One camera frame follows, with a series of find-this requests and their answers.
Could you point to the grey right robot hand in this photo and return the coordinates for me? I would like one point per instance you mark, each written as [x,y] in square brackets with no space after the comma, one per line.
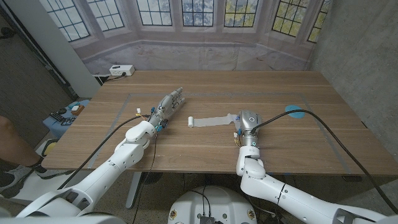
[248,123]

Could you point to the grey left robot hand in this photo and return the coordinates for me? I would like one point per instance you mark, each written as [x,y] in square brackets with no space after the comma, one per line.
[166,107]

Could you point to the white gauze bandage strip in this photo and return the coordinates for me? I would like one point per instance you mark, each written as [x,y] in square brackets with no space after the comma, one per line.
[211,121]

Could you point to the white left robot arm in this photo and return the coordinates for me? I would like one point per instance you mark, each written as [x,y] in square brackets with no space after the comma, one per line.
[102,177]

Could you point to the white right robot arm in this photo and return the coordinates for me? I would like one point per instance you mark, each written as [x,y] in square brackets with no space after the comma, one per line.
[295,199]

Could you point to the blue disk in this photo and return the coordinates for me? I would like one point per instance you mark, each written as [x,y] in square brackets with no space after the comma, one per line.
[297,114]

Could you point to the white power strip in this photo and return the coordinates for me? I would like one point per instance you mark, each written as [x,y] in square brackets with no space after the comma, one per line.
[122,70]

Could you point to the printed window backdrop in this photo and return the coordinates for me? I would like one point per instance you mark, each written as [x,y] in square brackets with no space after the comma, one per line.
[199,56]

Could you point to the black round fan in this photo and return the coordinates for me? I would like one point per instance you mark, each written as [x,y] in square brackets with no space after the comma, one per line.
[151,177]

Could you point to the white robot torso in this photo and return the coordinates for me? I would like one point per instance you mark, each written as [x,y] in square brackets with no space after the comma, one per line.
[214,202]

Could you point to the brown wooden box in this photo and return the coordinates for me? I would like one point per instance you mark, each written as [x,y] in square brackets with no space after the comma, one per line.
[77,110]

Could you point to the grey metal table leg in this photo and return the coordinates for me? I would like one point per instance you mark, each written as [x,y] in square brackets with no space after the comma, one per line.
[133,189]

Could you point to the black remote control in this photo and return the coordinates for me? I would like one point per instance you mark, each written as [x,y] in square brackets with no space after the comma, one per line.
[57,116]

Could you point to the yellow and black floor item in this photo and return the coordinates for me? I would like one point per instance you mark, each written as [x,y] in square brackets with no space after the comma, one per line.
[49,147]

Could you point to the grey sneaker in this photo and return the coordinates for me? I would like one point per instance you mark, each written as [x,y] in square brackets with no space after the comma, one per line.
[12,183]
[53,173]

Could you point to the white floor mat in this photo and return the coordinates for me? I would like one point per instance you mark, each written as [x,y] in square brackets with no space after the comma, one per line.
[34,186]

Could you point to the person's bare leg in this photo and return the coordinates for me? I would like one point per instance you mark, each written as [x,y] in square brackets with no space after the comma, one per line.
[12,143]

